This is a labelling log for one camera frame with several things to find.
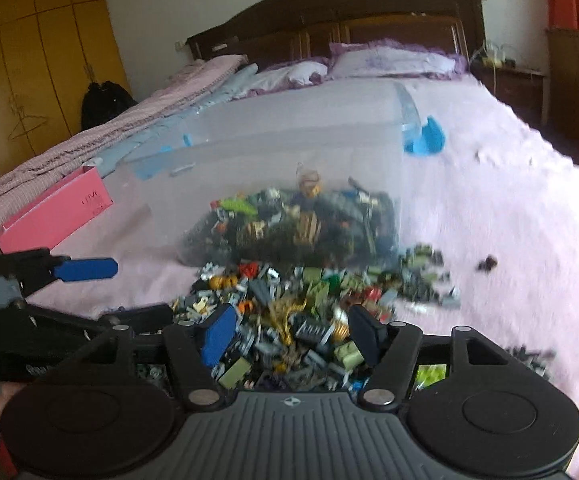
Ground wooden nightstand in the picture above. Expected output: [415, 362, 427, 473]
[472, 57, 550, 126]

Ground wooden wardrobe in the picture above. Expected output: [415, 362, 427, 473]
[0, 0, 132, 196]

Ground clear plastic storage bin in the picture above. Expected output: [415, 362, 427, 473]
[114, 80, 447, 266]

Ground black bag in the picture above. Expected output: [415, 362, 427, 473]
[80, 80, 137, 132]

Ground pink quilt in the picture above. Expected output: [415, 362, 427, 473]
[0, 54, 250, 256]

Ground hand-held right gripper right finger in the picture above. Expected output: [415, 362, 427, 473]
[349, 305, 550, 408]

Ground wire clothes hanger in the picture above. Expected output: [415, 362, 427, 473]
[9, 110, 50, 142]

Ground pile of toy bricks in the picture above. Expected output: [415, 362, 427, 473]
[134, 170, 557, 396]

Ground gold toy piece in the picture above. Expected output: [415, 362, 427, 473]
[264, 295, 310, 346]

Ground light blue quilt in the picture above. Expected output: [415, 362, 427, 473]
[104, 64, 260, 161]

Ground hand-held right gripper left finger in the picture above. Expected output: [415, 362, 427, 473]
[54, 305, 239, 408]

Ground white chargers and cables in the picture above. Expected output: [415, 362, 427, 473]
[474, 40, 517, 68]

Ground large purple-trimmed pillow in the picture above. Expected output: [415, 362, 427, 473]
[328, 40, 470, 81]

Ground small purple-trimmed pillow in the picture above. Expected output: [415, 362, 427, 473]
[249, 57, 330, 96]

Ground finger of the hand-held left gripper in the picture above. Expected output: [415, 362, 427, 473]
[14, 302, 174, 335]
[0, 249, 119, 295]

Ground dark wooden headboard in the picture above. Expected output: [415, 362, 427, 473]
[186, 0, 487, 68]

